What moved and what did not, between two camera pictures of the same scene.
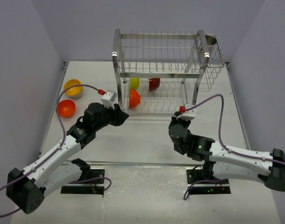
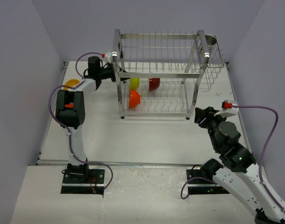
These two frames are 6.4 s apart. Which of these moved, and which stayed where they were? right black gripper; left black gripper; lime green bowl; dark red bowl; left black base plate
Moved: right black gripper; left black gripper
Stayed: dark red bowl; left black base plate; lime green bowl
